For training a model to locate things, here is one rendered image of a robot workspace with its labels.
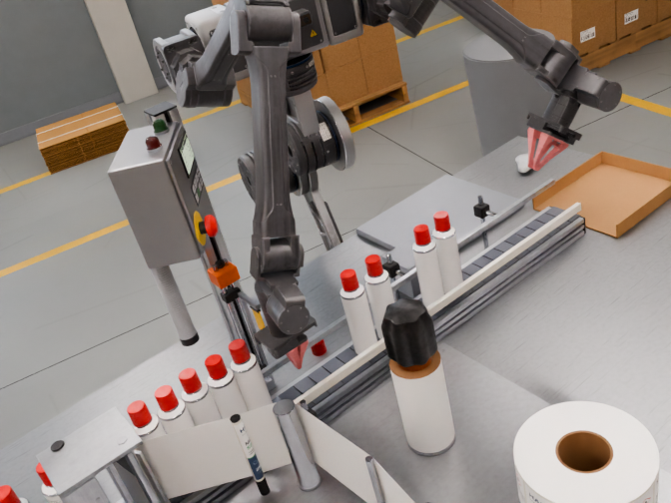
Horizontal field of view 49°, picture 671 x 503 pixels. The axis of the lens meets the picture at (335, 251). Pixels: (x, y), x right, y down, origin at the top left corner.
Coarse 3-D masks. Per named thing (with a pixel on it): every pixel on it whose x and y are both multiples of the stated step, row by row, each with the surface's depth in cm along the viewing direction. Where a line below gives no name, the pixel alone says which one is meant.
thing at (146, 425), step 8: (136, 400) 128; (128, 408) 127; (136, 408) 126; (144, 408) 126; (136, 416) 126; (144, 416) 126; (152, 416) 129; (136, 424) 127; (144, 424) 127; (152, 424) 128; (160, 424) 129; (136, 432) 127; (144, 432) 127; (152, 432) 127; (160, 432) 129
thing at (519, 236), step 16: (528, 224) 184; (544, 224) 183; (512, 240) 180; (544, 240) 177; (480, 256) 177; (496, 256) 175; (464, 272) 173; (496, 272) 170; (448, 304) 164; (352, 352) 158; (384, 352) 156; (320, 368) 156; (336, 368) 154; (304, 384) 153; (336, 384) 150; (272, 400) 151; (320, 400) 148
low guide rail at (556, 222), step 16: (576, 208) 180; (560, 224) 178; (528, 240) 172; (512, 256) 171; (480, 272) 166; (464, 288) 164; (432, 304) 160; (368, 352) 151; (352, 368) 150; (320, 384) 146
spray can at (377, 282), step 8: (368, 256) 150; (376, 256) 149; (368, 264) 148; (376, 264) 148; (368, 272) 150; (376, 272) 149; (384, 272) 151; (368, 280) 150; (376, 280) 149; (384, 280) 150; (368, 288) 151; (376, 288) 150; (384, 288) 150; (368, 296) 153; (376, 296) 151; (384, 296) 151; (392, 296) 153; (376, 304) 153; (384, 304) 152; (376, 312) 154; (376, 320) 156; (376, 328) 158
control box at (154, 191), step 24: (144, 144) 121; (168, 144) 119; (120, 168) 115; (144, 168) 114; (168, 168) 115; (120, 192) 116; (144, 192) 116; (168, 192) 117; (192, 192) 124; (144, 216) 119; (168, 216) 119; (192, 216) 121; (144, 240) 121; (168, 240) 121; (192, 240) 122; (168, 264) 124
